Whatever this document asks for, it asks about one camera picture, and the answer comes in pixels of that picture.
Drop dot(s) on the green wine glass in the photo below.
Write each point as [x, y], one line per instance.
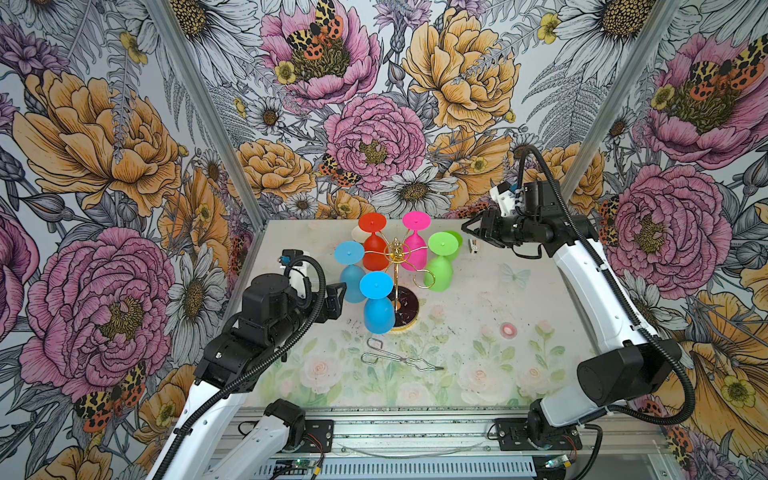
[439, 271]
[459, 240]

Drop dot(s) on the blue wine glass rear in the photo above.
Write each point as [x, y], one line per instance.
[350, 254]

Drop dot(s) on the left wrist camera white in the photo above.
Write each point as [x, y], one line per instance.
[295, 271]

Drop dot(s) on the gold wire glass rack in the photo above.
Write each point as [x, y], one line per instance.
[404, 295]

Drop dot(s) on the red wine glass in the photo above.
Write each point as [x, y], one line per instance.
[375, 246]

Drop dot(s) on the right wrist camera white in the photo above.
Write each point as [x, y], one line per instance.
[506, 197]

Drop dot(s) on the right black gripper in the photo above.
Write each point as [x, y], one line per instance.
[480, 233]

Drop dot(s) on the blue wine glass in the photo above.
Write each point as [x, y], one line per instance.
[350, 254]
[379, 314]

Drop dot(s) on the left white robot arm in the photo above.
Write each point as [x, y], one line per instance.
[277, 310]

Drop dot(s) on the pink wine glass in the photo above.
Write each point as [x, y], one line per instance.
[415, 247]

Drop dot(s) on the green wine glass front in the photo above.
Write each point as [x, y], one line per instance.
[459, 240]

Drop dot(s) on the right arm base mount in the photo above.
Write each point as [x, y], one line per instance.
[516, 434]

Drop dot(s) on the blue wine glass front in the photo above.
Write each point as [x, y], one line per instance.
[379, 314]

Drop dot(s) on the brown paper cup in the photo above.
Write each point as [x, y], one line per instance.
[359, 235]

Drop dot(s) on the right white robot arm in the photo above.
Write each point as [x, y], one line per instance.
[631, 360]

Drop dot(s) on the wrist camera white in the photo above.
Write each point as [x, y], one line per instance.
[506, 197]
[295, 271]

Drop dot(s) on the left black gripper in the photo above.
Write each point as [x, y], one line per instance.
[334, 303]

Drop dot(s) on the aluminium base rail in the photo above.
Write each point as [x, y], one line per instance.
[439, 444]

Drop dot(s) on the metal wire tongs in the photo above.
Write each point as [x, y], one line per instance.
[376, 352]

